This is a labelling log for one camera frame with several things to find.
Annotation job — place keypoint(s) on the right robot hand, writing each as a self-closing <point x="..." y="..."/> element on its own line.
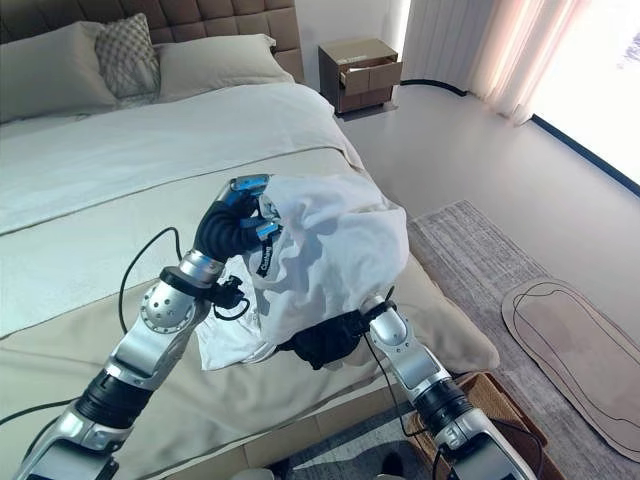
<point x="326" y="340"/>

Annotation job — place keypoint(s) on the grey textured rug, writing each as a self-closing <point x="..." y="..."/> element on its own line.
<point x="500" y="320"/>

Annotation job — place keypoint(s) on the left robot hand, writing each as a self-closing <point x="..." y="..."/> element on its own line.
<point x="224" y="231"/>

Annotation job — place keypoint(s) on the patterned decorative cushion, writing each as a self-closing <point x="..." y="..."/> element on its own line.
<point x="127" y="55"/>

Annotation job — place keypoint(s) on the brown bedside cabinet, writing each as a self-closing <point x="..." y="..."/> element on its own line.
<point x="361" y="75"/>

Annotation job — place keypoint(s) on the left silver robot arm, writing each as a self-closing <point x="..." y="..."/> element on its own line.
<point x="120" y="370"/>

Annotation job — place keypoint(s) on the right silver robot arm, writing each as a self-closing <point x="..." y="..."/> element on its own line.
<point x="440" y="395"/>

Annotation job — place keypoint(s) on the bed with beige bedding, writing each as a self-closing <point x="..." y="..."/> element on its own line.
<point x="165" y="220"/>

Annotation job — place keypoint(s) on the sheer white curtain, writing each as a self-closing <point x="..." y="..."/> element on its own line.
<point x="500" y="50"/>

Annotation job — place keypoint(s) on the large beige pillow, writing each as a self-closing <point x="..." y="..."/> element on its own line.
<point x="47" y="70"/>

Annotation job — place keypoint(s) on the white garment with black label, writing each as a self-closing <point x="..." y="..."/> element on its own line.
<point x="320" y="260"/>

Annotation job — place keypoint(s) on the beige oval outlined rug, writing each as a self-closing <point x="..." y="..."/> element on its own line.
<point x="570" y="360"/>

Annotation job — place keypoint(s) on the woven wicker basket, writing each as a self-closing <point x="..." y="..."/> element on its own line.
<point x="492" y="420"/>

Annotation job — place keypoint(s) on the brown tufted headboard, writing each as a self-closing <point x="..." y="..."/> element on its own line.
<point x="170" y="20"/>

